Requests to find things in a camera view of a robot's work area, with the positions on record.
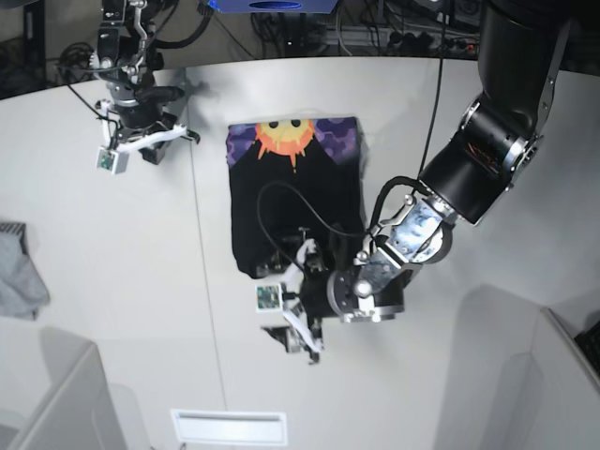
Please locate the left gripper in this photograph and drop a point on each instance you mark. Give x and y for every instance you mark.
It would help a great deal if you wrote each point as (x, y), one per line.
(304, 293)

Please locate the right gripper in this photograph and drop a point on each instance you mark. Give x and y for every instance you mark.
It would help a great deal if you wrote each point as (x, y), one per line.
(137, 120)

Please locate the black T-shirt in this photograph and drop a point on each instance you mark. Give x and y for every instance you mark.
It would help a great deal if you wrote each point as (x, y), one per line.
(293, 176)

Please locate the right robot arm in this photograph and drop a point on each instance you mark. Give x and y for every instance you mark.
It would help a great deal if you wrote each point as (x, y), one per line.
(128, 50)

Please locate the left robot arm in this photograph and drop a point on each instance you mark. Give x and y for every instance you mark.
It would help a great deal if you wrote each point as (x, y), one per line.
(360, 277)

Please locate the white table grommet plate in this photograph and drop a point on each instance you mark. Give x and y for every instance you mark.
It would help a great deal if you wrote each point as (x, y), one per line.
(231, 428)

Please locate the grey cloth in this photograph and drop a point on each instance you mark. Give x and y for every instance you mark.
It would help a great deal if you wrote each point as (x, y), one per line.
(23, 292)

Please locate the blue box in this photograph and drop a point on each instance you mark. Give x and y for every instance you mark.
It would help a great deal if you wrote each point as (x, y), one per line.
(284, 6)

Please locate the white power strip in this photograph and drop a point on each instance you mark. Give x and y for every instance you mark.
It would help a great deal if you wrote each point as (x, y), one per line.
(424, 41)

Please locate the black keyboard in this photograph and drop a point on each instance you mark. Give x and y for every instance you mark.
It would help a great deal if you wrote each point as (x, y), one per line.
(589, 343)

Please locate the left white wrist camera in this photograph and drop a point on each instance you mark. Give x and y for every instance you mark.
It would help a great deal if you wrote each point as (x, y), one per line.
(268, 298)

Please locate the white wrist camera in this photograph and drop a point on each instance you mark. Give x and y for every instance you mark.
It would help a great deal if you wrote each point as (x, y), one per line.
(111, 160)
(268, 298)

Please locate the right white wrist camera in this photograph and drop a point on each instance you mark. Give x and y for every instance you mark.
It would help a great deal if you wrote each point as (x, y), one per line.
(111, 160)

